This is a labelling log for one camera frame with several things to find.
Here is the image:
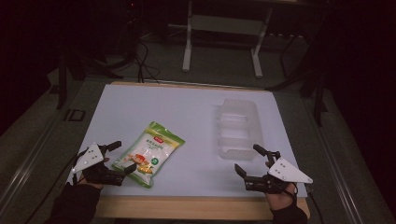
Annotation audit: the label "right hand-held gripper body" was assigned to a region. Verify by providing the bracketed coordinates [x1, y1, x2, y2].
[243, 150, 314, 195]

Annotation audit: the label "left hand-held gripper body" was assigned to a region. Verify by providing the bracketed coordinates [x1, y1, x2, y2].
[71, 142, 127, 187]

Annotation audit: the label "green and white snack packet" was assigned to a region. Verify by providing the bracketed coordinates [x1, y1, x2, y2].
[111, 120, 187, 189]

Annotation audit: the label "clear plastic tray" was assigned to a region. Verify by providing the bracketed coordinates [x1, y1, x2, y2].
[214, 98, 265, 161]

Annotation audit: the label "person's left hand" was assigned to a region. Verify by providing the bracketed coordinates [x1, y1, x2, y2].
[76, 157, 111, 190]

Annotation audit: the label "person's right hand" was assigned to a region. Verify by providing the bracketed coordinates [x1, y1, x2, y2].
[263, 160, 299, 213]

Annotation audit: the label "wooden table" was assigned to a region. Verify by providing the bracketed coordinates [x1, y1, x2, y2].
[93, 80, 311, 221]

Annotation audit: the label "white table mat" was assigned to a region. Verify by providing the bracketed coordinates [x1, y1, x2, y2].
[66, 83, 308, 199]

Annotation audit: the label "black metal stand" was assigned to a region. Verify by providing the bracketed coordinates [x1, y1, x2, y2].
[55, 46, 125, 110]
[266, 18, 332, 128]

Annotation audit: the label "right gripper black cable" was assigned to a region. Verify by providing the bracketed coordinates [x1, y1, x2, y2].
[303, 183, 326, 224]

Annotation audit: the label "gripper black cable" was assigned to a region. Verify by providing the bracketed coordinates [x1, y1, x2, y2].
[303, 183, 326, 224]
[24, 148, 91, 224]

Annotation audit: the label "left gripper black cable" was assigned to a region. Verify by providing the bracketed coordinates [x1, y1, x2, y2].
[24, 148, 91, 224]

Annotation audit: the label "black floor cables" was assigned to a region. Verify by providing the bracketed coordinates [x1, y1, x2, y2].
[134, 38, 162, 84]

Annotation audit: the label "white metal stand frame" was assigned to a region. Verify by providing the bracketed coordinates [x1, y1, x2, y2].
[181, 0, 274, 79]

